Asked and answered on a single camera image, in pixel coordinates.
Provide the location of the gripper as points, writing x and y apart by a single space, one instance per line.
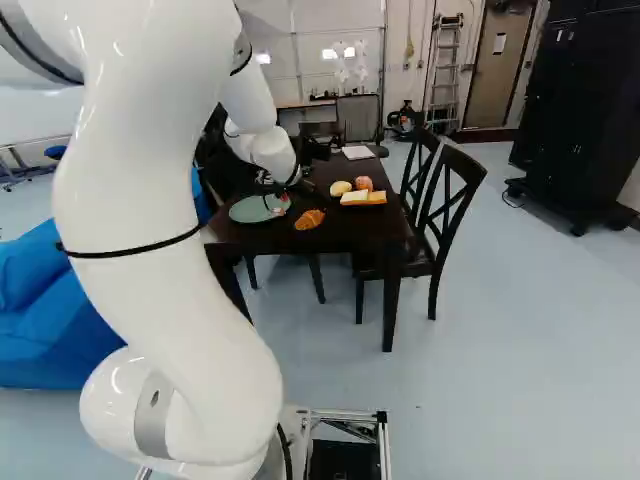
266 181

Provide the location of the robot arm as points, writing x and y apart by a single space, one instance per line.
160 210

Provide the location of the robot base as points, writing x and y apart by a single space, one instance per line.
345 445

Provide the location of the croissant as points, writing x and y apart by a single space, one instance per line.
309 220

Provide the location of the green plate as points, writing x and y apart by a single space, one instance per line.
250 210

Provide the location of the dark wooden table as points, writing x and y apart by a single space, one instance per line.
340 225

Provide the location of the yellow bread roll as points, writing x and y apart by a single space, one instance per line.
341 188

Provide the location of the black box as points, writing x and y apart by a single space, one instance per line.
316 149

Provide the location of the pale bread slice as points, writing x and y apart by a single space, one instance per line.
354 198

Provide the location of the pink peach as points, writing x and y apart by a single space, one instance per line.
364 183

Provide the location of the white notebook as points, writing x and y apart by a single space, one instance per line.
359 152

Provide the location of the yellow cheese slice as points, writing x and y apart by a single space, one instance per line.
378 197

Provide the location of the metal ladder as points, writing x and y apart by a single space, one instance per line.
444 75

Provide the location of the blue bean bag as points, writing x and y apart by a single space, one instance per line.
40 310

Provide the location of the black cabinet on wheels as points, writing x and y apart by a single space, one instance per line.
580 110

